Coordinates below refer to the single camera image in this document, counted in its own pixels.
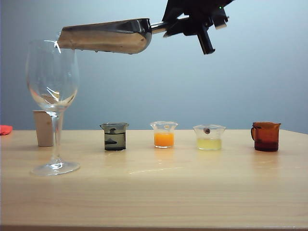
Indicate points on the amber glass measuring cup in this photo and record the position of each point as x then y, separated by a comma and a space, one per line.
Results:
265, 139

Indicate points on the smoky grey glass measuring cup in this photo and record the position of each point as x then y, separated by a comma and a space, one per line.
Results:
114, 139

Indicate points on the orange-red cloth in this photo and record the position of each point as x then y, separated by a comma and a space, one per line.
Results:
4, 130

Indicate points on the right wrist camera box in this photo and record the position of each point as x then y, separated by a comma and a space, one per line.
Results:
221, 22

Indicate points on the clear cup with orange juice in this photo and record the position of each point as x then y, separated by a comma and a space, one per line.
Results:
164, 139

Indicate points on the clear stemmed wine glass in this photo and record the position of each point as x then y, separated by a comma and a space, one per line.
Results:
55, 166

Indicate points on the stainless steel ice scoop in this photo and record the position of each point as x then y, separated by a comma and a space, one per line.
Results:
103, 38

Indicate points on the beige paper cup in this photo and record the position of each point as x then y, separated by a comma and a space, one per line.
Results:
43, 132

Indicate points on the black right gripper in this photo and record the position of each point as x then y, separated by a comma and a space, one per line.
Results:
199, 14

